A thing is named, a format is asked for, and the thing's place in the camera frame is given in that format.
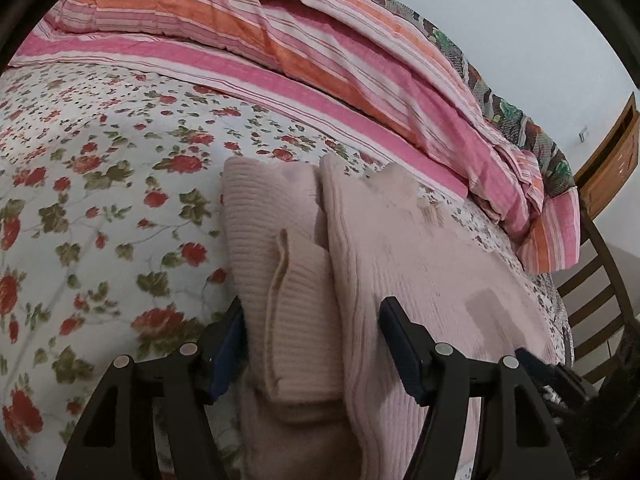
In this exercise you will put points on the rose print bedsheet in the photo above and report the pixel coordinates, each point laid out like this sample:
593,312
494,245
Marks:
100,185

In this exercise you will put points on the pink knit sweater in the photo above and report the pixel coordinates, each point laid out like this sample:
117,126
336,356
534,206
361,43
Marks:
400,260

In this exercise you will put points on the white wall switch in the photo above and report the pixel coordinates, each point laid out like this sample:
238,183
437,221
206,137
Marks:
584,134

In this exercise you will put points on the pink orange striped quilt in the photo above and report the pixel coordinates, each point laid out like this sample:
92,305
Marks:
310,60

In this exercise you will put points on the floral patchwork blanket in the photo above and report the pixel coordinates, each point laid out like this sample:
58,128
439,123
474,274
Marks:
505,110

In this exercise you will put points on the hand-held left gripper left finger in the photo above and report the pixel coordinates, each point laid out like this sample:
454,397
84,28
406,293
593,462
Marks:
227,355

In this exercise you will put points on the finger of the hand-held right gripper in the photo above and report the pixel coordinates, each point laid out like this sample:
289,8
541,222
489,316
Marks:
542,372

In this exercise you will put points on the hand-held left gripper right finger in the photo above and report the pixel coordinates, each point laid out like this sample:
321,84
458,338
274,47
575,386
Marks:
402,350

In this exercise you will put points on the brown wooden door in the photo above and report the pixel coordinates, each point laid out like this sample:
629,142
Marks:
612,165

